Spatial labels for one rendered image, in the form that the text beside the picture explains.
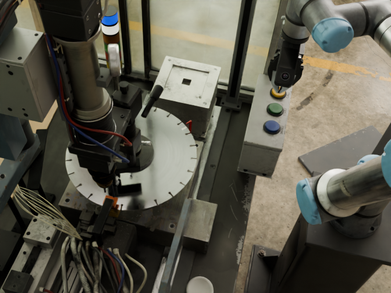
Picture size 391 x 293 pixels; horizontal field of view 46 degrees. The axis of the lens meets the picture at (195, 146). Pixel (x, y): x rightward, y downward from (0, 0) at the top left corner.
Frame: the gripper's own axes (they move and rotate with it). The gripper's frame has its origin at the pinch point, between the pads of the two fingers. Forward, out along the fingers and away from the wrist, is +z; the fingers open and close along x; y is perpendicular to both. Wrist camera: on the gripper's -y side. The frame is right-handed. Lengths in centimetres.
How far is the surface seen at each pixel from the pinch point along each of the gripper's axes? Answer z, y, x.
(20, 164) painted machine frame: -7, -45, 54
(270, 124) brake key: 7.1, -6.5, 0.0
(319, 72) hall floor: 100, 120, -30
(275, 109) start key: 7.2, -0.4, -0.5
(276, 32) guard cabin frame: -7.7, 15.1, 4.3
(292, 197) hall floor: 98, 29, -23
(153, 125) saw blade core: 2.7, -19.3, 30.8
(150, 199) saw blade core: 2.2, -41.0, 25.0
